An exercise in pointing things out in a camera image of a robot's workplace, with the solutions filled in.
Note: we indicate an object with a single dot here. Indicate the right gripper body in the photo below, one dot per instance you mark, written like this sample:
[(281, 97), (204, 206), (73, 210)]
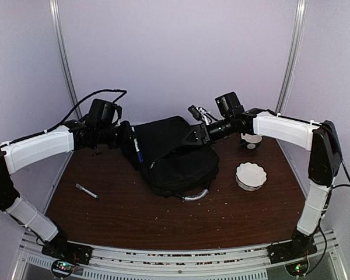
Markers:
[(227, 129)]

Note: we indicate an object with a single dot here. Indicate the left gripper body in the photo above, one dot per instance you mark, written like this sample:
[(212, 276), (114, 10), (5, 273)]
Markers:
[(115, 139)]

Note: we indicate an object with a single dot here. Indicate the blue white marker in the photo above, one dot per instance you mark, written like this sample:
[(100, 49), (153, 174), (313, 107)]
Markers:
[(138, 152)]

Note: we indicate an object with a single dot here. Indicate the black student backpack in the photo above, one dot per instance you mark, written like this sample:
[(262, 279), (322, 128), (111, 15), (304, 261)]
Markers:
[(170, 168)]

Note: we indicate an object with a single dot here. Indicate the green white marker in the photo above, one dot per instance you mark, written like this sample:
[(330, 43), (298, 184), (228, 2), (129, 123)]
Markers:
[(95, 196)]

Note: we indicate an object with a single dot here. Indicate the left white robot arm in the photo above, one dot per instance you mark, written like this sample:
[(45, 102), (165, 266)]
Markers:
[(68, 137)]

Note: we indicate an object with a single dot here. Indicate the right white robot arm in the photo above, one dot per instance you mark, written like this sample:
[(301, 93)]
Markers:
[(320, 139)]

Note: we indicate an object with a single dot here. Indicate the white cup black band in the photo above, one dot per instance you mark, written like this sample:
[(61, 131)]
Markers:
[(250, 141)]

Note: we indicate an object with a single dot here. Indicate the white fluted ceramic bowl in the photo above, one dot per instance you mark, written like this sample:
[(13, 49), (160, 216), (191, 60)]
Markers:
[(250, 176)]

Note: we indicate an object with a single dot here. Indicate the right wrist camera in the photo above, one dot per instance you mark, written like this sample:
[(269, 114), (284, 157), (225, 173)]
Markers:
[(229, 105)]

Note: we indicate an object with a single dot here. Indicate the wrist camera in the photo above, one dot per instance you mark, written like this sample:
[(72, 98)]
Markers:
[(103, 113), (229, 105)]

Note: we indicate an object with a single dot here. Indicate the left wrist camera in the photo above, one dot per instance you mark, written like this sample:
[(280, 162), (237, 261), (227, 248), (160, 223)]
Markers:
[(103, 113)]

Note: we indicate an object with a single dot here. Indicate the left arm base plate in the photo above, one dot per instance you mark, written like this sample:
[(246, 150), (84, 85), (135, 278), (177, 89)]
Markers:
[(75, 253)]

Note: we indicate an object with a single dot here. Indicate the front aluminium rail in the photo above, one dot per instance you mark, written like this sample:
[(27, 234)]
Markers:
[(248, 262)]

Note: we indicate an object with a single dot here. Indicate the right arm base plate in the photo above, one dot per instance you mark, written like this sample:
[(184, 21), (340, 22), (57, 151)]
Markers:
[(283, 252)]

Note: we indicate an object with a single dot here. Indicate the right aluminium frame post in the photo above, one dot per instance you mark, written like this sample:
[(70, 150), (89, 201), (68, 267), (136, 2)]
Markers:
[(294, 52)]

